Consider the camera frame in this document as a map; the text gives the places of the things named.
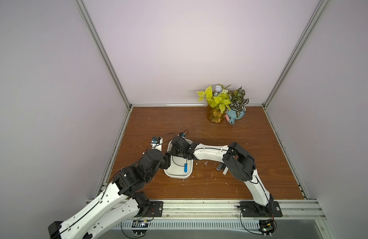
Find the white storage box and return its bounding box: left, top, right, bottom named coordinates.
left=164, top=141, right=193, bottom=180

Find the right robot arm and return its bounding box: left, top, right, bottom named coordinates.
left=167, top=136, right=274, bottom=214

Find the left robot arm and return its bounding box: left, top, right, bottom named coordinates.
left=48, top=149, right=171, bottom=239

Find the amber vase with yellow-green plant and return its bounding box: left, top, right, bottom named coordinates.
left=196, top=84, right=232, bottom=123

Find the teal pot with patterned plant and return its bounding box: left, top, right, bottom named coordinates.
left=227, top=87, right=249, bottom=124

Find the left controller board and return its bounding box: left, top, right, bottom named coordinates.
left=131, top=220, right=150, bottom=238

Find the controller board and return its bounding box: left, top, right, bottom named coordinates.
left=258, top=219, right=277, bottom=237
left=131, top=220, right=150, bottom=238

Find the right controller board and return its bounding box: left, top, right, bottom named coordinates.
left=258, top=219, right=277, bottom=237

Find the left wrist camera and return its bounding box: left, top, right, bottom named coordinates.
left=151, top=136, right=163, bottom=151

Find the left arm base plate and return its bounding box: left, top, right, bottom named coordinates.
left=142, top=201, right=164, bottom=218

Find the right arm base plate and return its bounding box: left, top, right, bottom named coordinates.
left=237, top=201, right=283, bottom=218

